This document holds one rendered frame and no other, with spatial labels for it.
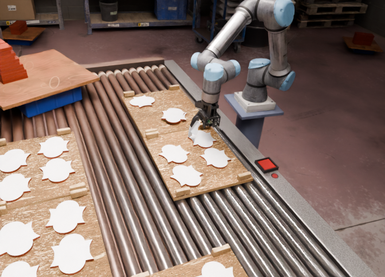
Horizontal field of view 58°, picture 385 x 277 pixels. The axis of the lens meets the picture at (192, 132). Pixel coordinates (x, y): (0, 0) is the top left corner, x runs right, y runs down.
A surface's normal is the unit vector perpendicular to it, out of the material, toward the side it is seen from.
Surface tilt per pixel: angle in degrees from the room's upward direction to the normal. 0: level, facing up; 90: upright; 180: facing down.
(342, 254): 0
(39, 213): 0
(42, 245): 0
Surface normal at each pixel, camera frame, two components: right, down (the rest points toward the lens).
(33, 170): 0.07, -0.82
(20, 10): 0.30, 0.55
